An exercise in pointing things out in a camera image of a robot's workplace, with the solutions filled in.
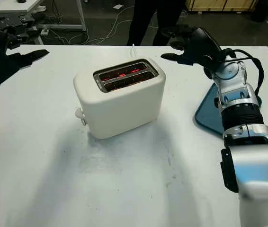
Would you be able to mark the person beige jacket black trousers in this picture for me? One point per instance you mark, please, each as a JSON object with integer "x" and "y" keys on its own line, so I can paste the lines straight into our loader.
{"x": 138, "y": 21}

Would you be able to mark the blue rectangular tray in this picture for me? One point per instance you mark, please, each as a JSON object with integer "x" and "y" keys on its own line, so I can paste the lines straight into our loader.
{"x": 207, "y": 113}

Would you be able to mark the black bin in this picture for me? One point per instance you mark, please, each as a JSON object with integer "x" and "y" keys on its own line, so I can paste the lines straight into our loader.
{"x": 263, "y": 10}

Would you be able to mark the cream white two-slot toaster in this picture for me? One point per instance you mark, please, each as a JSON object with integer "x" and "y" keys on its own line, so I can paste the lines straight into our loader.
{"x": 124, "y": 106}

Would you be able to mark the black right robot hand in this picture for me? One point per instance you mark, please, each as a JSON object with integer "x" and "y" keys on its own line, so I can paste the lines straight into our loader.
{"x": 205, "y": 45}

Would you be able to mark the white desk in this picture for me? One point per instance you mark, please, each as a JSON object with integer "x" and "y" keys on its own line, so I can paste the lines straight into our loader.
{"x": 6, "y": 7}

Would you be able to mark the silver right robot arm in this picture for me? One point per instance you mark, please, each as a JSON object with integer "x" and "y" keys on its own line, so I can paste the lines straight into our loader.
{"x": 250, "y": 165}

